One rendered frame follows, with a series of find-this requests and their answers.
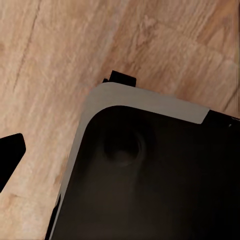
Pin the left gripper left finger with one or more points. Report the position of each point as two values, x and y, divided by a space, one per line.
12 150

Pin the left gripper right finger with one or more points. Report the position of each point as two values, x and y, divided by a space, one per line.
232 149

